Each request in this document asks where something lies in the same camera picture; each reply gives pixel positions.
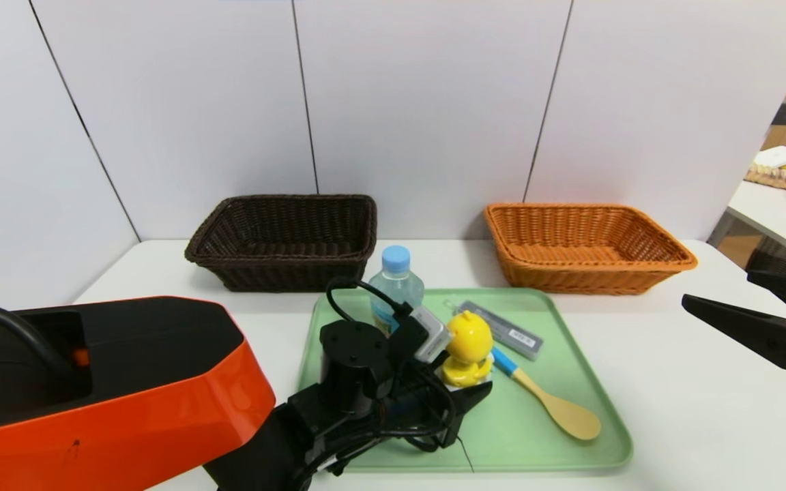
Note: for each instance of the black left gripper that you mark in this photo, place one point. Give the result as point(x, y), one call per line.
point(459, 404)

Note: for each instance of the yellow duck toy car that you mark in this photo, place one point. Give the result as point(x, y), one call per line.
point(469, 341)

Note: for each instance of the clear bottle with blue cap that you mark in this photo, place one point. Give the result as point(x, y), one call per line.
point(396, 286)

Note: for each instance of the orange wicker basket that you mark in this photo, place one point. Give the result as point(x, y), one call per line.
point(570, 276)

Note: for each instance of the dark brown wicker basket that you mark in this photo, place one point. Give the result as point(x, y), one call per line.
point(284, 269)

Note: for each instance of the light green plastic tray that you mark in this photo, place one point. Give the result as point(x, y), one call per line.
point(536, 436)

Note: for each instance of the grey pencil lead case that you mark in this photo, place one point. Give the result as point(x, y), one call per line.
point(509, 332)

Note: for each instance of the white side table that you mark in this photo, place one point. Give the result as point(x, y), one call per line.
point(775, 208)

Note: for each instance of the brown egg tray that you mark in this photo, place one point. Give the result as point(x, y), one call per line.
point(768, 177)

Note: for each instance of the white flat item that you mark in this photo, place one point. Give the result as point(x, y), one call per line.
point(775, 157)

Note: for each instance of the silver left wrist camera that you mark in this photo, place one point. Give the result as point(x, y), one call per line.
point(430, 334)

